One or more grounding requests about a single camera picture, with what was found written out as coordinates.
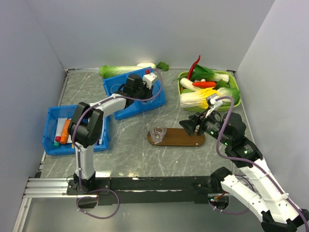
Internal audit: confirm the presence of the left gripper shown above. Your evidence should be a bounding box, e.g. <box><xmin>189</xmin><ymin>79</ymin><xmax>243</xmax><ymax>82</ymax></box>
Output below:
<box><xmin>133</xmin><ymin>79</ymin><xmax>154</xmax><ymax>102</ymax></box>

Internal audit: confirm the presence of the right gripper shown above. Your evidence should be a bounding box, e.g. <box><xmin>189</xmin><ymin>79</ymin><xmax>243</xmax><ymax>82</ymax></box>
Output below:
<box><xmin>179</xmin><ymin>106</ymin><xmax>231</xmax><ymax>146</ymax></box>

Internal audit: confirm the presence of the clear faceted plastic cup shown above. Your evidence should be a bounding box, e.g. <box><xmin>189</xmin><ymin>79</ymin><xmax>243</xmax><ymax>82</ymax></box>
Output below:
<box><xmin>150</xmin><ymin>126</ymin><xmax>167</xmax><ymax>144</ymax></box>

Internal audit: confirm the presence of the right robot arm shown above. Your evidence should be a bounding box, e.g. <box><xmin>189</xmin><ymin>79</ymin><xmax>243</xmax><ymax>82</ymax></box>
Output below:
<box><xmin>179</xmin><ymin>111</ymin><xmax>309</xmax><ymax>232</ymax></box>

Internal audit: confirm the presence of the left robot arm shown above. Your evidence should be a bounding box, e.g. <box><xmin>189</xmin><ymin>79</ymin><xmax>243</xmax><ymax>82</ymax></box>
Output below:
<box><xmin>68</xmin><ymin>72</ymin><xmax>159</xmax><ymax>194</ymax></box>

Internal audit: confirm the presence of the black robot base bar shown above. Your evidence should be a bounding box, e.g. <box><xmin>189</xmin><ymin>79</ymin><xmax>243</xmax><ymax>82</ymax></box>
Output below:
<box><xmin>67</xmin><ymin>176</ymin><xmax>223</xmax><ymax>205</ymax></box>

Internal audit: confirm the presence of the wooden oval tray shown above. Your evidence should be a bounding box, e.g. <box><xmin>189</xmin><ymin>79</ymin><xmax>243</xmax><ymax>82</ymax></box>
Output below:
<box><xmin>147</xmin><ymin>128</ymin><xmax>205</xmax><ymax>147</ymax></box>

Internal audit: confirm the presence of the orange toothpaste tube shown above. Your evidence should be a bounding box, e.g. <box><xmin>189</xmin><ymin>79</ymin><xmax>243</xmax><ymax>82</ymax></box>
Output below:
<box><xmin>60</xmin><ymin>119</ymin><xmax>71</xmax><ymax>145</ymax></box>

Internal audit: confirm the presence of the blue bin with cups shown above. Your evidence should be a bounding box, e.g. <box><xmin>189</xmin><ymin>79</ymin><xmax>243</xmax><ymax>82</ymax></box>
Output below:
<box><xmin>103</xmin><ymin>67</ymin><xmax>166</xmax><ymax>120</ymax></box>

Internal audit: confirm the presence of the white radish toy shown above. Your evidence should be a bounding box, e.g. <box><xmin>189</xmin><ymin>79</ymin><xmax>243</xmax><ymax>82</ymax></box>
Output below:
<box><xmin>137</xmin><ymin>63</ymin><xmax>156</xmax><ymax>69</ymax></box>

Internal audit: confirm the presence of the yellow napa cabbage toy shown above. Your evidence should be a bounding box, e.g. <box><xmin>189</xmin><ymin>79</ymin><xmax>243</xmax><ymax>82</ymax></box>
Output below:
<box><xmin>180</xmin><ymin>88</ymin><xmax>219</xmax><ymax>109</ymax></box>

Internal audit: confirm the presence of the green napa cabbage toy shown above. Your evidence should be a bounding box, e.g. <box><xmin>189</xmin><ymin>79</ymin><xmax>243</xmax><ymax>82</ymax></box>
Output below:
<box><xmin>99</xmin><ymin>65</ymin><xmax>143</xmax><ymax>79</ymax></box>

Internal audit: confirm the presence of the green vegetable basket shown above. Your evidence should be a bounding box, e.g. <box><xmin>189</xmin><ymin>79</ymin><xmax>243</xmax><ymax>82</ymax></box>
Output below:
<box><xmin>178</xmin><ymin>71</ymin><xmax>241</xmax><ymax>112</ymax></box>

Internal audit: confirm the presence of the green leaf toy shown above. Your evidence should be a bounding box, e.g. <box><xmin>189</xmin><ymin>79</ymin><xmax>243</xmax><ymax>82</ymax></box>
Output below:
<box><xmin>156</xmin><ymin>61</ymin><xmax>169</xmax><ymax>72</ymax></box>

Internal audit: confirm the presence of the orange carrot toy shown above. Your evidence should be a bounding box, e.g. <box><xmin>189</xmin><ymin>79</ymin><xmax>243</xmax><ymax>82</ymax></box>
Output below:
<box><xmin>193</xmin><ymin>81</ymin><xmax>216</xmax><ymax>88</ymax></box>

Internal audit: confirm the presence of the white corn toy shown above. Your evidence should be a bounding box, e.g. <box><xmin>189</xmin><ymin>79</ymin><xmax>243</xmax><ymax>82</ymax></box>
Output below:
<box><xmin>180</xmin><ymin>78</ymin><xmax>201</xmax><ymax>91</ymax></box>

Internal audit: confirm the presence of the red chili pepper toy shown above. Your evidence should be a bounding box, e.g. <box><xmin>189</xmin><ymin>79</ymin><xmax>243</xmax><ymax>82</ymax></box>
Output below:
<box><xmin>187</xmin><ymin>55</ymin><xmax>201</xmax><ymax>80</ymax></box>

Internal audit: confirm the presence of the green bok choy toy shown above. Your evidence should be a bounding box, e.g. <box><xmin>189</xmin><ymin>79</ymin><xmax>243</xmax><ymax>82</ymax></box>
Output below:
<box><xmin>189</xmin><ymin>64</ymin><xmax>230</xmax><ymax>83</ymax></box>

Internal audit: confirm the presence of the green white cabbage toy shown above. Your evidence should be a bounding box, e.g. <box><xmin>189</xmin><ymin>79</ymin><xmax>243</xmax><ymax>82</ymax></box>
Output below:
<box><xmin>217</xmin><ymin>87</ymin><xmax>240</xmax><ymax>106</ymax></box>

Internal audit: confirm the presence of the blue bin with toiletries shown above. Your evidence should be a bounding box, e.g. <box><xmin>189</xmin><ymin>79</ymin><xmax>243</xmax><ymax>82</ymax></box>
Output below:
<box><xmin>42</xmin><ymin>105</ymin><xmax>111</xmax><ymax>156</ymax></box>

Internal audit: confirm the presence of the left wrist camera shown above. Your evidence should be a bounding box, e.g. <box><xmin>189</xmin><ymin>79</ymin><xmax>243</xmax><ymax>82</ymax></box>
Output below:
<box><xmin>142</xmin><ymin>70</ymin><xmax>157</xmax><ymax>89</ymax></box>

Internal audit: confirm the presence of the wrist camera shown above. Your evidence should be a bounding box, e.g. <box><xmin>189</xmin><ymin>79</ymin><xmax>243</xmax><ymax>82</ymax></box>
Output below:
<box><xmin>205</xmin><ymin>94</ymin><xmax>223</xmax><ymax>117</ymax></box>
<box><xmin>142</xmin><ymin>70</ymin><xmax>157</xmax><ymax>89</ymax></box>

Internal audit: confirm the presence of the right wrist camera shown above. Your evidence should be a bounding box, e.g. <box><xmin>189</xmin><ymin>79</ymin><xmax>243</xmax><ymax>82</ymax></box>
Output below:
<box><xmin>205</xmin><ymin>94</ymin><xmax>223</xmax><ymax>117</ymax></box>

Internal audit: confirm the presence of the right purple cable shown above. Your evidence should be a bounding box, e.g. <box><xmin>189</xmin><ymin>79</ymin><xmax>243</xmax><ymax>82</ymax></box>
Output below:
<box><xmin>209</xmin><ymin>96</ymin><xmax>309</xmax><ymax>228</ymax></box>

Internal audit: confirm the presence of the aluminium rail frame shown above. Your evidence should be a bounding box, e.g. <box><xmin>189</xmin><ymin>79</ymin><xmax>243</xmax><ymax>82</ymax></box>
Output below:
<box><xmin>16</xmin><ymin>70</ymin><xmax>262</xmax><ymax>232</ymax></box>

